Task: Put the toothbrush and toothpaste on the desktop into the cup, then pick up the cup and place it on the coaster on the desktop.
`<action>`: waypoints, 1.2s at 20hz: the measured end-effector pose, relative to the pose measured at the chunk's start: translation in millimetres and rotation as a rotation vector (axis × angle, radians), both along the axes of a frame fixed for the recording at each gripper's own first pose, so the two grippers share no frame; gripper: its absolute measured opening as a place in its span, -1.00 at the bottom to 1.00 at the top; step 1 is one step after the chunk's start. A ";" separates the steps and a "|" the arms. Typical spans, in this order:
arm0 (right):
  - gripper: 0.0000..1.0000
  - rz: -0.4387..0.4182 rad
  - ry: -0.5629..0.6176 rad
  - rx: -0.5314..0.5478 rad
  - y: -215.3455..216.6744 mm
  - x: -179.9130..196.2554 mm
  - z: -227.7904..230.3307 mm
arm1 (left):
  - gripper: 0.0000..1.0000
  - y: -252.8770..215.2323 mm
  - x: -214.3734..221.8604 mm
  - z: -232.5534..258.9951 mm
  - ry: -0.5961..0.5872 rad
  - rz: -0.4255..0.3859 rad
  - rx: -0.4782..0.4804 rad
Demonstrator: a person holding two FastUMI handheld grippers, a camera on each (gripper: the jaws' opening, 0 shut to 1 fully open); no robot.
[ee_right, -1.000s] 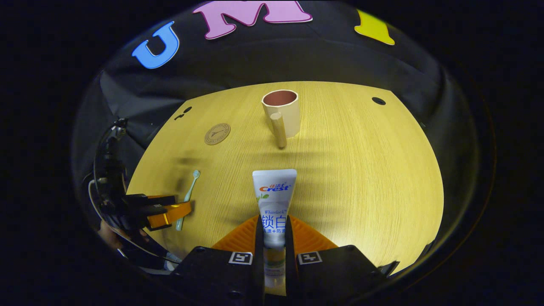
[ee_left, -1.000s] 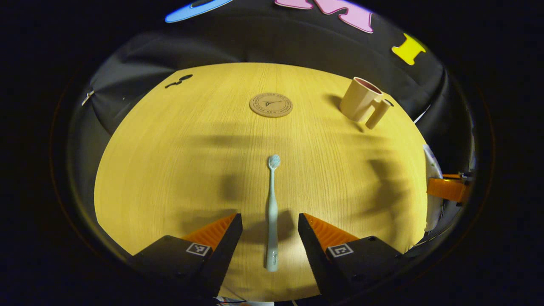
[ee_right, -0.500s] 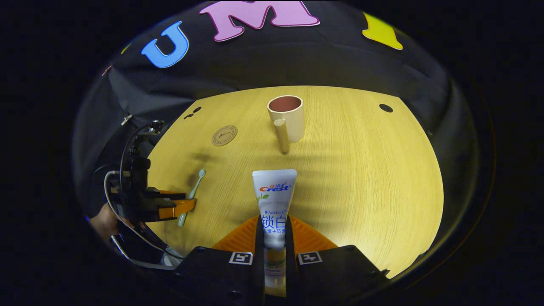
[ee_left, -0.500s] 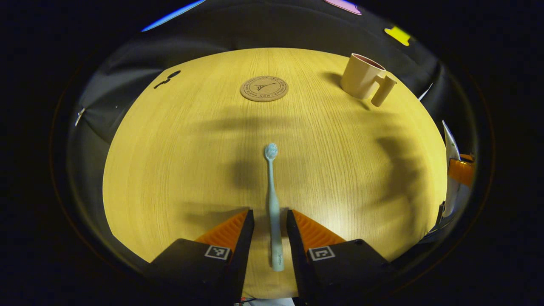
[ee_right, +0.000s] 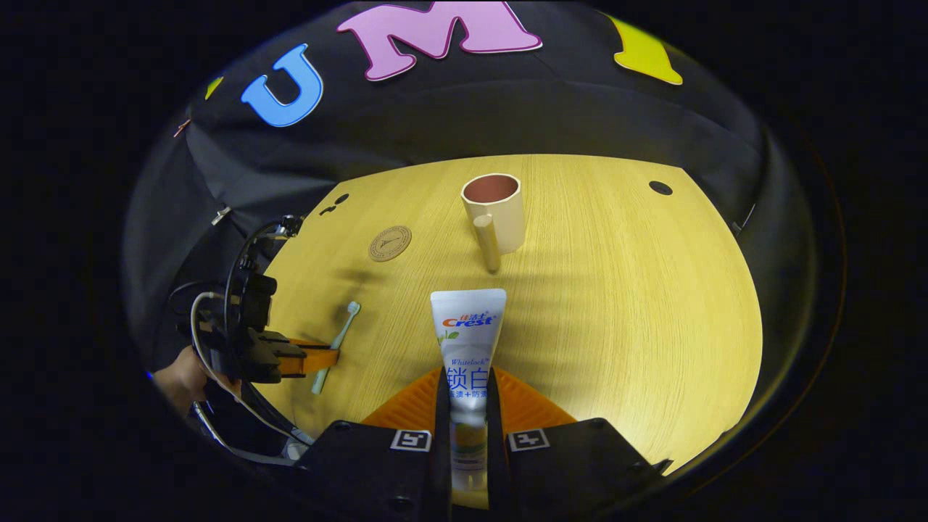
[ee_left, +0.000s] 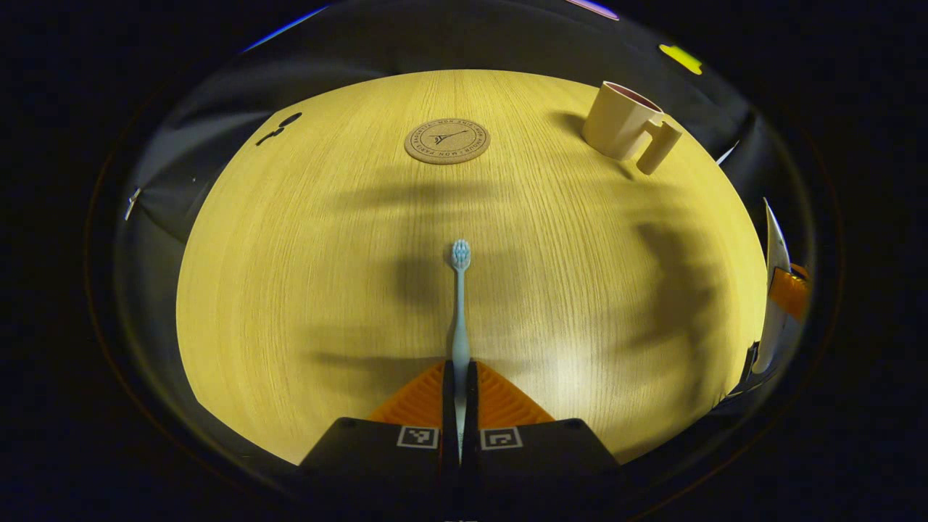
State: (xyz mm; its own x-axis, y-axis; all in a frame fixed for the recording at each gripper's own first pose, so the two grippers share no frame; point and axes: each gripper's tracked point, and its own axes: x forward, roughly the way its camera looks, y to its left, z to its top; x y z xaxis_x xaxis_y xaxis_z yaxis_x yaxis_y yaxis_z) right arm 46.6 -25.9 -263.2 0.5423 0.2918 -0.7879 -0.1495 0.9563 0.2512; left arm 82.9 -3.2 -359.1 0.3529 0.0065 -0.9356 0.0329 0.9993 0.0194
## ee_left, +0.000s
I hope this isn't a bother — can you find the light blue toothbrush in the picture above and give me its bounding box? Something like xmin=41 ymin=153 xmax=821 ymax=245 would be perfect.
xmin=449 ymin=239 xmax=473 ymax=465

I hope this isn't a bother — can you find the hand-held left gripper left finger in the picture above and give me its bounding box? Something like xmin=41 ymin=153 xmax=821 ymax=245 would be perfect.
xmin=296 ymin=360 xmax=459 ymax=508

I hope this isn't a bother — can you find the white toothpaste tube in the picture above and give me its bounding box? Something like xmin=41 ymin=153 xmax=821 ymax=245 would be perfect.
xmin=750 ymin=199 xmax=792 ymax=376

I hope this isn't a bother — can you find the beige cup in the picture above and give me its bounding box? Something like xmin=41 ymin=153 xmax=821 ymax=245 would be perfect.
xmin=582 ymin=81 xmax=684 ymax=176

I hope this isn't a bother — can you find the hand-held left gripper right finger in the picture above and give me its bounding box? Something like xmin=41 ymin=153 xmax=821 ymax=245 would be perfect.
xmin=461 ymin=360 xmax=631 ymax=508

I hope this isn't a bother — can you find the round cork coaster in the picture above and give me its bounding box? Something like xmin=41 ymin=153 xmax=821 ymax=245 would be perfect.
xmin=404 ymin=118 xmax=492 ymax=165

